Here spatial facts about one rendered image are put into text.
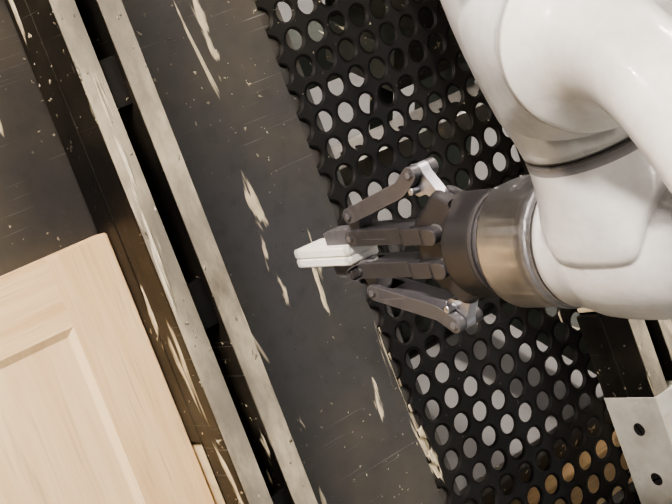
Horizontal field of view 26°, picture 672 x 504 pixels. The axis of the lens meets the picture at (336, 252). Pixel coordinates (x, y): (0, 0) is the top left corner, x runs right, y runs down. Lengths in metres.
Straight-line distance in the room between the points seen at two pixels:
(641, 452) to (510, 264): 0.61
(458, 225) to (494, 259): 0.05
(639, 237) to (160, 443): 0.49
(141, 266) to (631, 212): 0.45
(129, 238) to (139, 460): 0.18
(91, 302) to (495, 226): 0.36
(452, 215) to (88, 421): 0.35
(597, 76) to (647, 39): 0.03
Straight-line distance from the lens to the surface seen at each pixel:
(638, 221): 0.84
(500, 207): 0.94
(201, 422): 1.17
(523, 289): 0.94
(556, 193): 0.86
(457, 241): 0.98
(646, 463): 1.51
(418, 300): 1.07
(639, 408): 1.48
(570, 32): 0.75
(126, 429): 1.17
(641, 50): 0.70
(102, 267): 1.16
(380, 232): 1.07
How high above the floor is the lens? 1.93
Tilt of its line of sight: 33 degrees down
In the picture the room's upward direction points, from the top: straight up
